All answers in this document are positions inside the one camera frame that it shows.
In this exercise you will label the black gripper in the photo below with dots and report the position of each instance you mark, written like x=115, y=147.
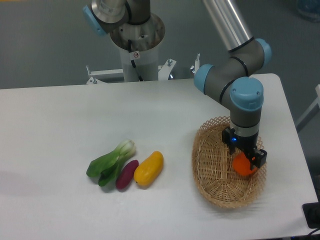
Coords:
x=247, y=144

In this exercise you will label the orange fruit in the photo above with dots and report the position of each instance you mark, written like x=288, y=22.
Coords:
x=242, y=165

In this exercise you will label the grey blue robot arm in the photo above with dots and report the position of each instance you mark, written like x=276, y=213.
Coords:
x=136, y=31

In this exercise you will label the woven wicker basket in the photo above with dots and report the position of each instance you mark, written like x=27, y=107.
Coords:
x=213, y=172

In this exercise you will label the white furniture leg right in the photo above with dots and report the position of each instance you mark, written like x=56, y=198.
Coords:
x=310, y=112

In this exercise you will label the black device at table edge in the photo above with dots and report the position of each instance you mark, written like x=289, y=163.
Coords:
x=312, y=214

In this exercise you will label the yellow mango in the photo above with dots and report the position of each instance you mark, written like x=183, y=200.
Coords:
x=147, y=172

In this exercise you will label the purple sweet potato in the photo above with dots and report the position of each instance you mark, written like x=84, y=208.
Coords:
x=126, y=175

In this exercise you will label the green bok choy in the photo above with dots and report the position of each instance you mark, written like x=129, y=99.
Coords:
x=108, y=167

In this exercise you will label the blue object top right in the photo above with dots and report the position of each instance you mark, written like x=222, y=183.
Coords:
x=309, y=10

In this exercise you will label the white metal base frame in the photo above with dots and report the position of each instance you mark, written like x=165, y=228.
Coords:
x=165, y=72

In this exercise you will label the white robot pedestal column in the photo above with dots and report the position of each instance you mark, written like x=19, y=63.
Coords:
x=140, y=65

